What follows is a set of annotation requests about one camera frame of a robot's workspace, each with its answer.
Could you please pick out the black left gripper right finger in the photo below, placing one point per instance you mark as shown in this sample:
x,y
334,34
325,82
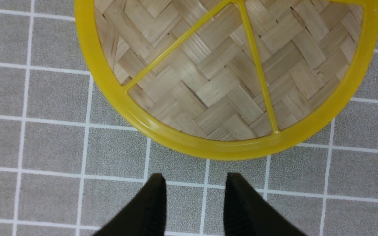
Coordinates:
x,y
246,213

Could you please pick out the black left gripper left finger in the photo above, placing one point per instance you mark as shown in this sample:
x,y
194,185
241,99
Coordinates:
x,y
144,215

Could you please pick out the yellow rimmed bamboo steamer lid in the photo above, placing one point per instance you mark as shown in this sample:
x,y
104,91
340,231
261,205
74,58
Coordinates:
x,y
228,79

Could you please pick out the grey checkered tablecloth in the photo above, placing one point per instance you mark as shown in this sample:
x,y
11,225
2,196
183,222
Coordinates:
x,y
69,162

